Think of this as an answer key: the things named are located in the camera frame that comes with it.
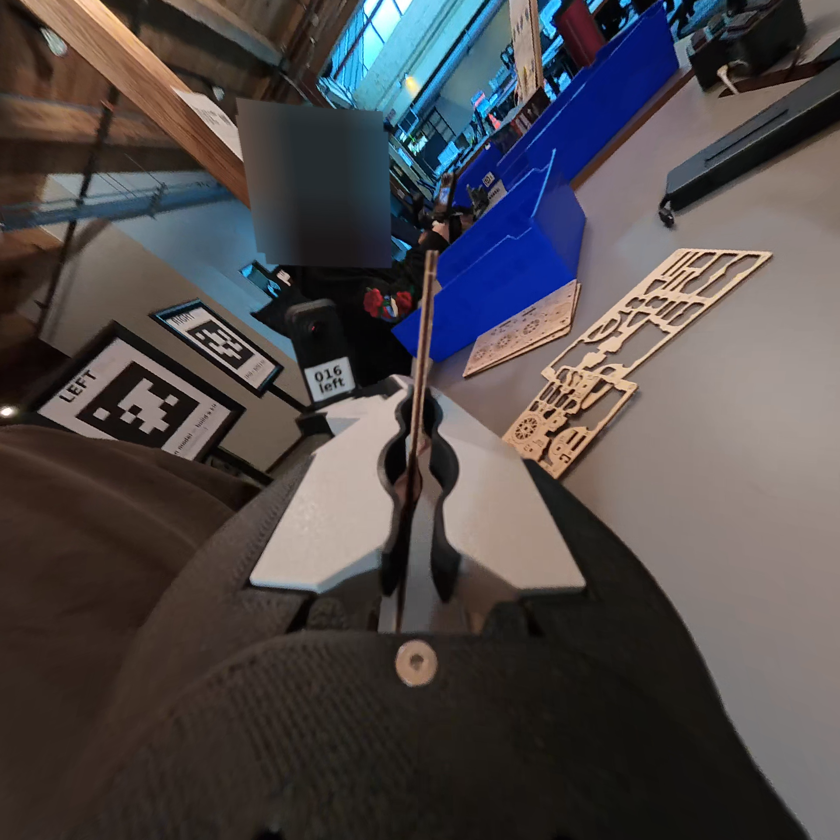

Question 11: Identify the wooden gear parts sheet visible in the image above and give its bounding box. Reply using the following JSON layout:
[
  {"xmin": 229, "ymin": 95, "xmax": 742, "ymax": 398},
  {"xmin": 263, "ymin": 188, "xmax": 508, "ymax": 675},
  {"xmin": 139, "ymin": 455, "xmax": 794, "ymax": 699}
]
[{"xmin": 502, "ymin": 375, "xmax": 639, "ymax": 480}]

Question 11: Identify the large emptied wooden parts sheet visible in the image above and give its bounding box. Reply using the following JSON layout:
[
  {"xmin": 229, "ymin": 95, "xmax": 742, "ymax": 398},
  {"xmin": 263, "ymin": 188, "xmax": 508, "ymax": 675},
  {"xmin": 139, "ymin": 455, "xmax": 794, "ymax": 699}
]
[{"xmin": 541, "ymin": 248, "xmax": 773, "ymax": 395}]

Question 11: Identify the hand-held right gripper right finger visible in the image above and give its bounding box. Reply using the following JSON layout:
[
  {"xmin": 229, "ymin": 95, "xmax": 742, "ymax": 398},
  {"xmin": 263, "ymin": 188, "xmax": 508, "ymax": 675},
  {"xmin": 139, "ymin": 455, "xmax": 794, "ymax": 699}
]
[{"xmin": 427, "ymin": 386, "xmax": 586, "ymax": 603}]

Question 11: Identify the blue plastic bin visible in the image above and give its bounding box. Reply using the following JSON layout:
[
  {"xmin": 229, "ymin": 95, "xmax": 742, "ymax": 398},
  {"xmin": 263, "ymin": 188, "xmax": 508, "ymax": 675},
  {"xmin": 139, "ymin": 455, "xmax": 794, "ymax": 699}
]
[
  {"xmin": 453, "ymin": 0, "xmax": 680, "ymax": 191},
  {"xmin": 392, "ymin": 150, "xmax": 587, "ymax": 363}
]

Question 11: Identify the black flat case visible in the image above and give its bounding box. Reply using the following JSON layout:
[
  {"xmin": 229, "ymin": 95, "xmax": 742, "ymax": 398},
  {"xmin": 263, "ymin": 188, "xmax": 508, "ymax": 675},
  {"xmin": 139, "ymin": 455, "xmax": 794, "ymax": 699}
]
[{"xmin": 658, "ymin": 82, "xmax": 840, "ymax": 228}]

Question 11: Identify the wooden sheet with round holes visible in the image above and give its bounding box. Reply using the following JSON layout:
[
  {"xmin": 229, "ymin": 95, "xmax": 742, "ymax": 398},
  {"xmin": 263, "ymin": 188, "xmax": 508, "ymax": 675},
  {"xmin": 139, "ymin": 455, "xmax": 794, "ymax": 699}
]
[{"xmin": 395, "ymin": 251, "xmax": 439, "ymax": 632}]

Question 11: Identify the wooden beam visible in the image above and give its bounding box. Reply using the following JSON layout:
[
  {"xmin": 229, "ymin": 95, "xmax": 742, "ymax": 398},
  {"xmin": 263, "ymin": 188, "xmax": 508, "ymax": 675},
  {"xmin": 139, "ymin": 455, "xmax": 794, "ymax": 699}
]
[{"xmin": 16, "ymin": 0, "xmax": 250, "ymax": 204}]

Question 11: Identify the white paper notice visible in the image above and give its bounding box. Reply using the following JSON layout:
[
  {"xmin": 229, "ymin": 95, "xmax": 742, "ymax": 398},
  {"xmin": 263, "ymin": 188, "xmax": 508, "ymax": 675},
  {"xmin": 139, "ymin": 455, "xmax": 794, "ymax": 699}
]
[{"xmin": 174, "ymin": 88, "xmax": 244, "ymax": 161}]

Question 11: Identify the stack of wooden parts sheets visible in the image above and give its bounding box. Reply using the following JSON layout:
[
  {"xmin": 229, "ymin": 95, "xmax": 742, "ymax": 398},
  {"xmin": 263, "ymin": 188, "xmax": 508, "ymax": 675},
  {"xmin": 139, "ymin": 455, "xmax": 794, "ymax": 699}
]
[{"xmin": 462, "ymin": 281, "xmax": 583, "ymax": 379}]

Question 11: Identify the framed marker sign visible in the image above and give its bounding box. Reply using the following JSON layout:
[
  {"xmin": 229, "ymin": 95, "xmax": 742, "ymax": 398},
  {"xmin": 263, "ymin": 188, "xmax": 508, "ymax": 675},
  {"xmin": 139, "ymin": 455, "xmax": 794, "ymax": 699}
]
[
  {"xmin": 150, "ymin": 298, "xmax": 284, "ymax": 398},
  {"xmin": 26, "ymin": 320, "xmax": 247, "ymax": 463}
]

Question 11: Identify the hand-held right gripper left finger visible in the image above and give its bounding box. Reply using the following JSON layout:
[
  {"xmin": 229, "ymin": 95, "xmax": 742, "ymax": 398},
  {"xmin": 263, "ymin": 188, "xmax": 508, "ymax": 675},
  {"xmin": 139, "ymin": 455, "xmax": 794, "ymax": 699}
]
[{"xmin": 249, "ymin": 375, "xmax": 414, "ymax": 599}]

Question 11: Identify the black electronic device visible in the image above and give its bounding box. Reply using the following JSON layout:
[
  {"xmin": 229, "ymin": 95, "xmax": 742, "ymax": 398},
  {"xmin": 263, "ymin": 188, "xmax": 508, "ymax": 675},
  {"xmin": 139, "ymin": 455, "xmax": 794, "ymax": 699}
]
[{"xmin": 686, "ymin": 0, "xmax": 808, "ymax": 91}]

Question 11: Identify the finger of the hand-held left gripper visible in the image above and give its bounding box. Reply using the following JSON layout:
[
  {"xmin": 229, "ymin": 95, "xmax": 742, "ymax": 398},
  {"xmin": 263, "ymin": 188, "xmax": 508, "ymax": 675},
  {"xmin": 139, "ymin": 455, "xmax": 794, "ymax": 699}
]
[{"xmin": 315, "ymin": 384, "xmax": 391, "ymax": 432}]

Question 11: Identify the olive brown sweater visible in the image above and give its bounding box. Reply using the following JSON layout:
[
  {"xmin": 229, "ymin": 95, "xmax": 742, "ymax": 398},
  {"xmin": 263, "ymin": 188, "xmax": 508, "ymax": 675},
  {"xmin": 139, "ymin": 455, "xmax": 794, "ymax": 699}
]
[{"xmin": 0, "ymin": 423, "xmax": 263, "ymax": 840}]

